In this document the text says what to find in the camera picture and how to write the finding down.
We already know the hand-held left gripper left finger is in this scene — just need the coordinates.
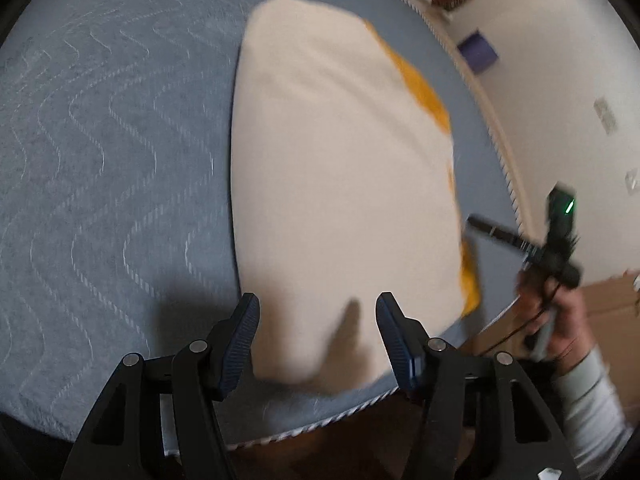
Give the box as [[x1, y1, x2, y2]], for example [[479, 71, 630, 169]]
[[60, 292, 261, 480]]

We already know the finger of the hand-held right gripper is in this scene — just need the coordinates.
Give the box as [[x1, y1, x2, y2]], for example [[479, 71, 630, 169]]
[[467, 215, 532, 257]]

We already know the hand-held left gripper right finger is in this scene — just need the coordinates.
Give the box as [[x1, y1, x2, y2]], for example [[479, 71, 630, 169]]
[[375, 291, 581, 480]]

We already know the cream and yellow hoodie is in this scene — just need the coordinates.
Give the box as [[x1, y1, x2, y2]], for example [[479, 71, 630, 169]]
[[230, 0, 481, 393]]

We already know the person's right forearm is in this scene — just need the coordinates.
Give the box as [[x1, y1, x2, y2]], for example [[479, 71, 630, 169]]
[[550, 346, 637, 467]]

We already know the person's right hand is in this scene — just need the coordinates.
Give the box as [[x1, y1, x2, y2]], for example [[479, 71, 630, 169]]
[[517, 269, 595, 377]]

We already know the cardboard box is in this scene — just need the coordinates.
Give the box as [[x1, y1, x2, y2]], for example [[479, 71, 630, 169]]
[[467, 270, 640, 361]]

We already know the purple box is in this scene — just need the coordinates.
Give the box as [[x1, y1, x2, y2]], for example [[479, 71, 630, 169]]
[[457, 30, 501, 76]]

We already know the blue-grey quilted bed mat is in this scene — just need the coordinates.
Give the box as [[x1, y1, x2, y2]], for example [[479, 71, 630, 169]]
[[0, 0, 526, 456]]

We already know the black cable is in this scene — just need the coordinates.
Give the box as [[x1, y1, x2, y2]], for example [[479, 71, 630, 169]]
[[477, 280, 563, 358]]

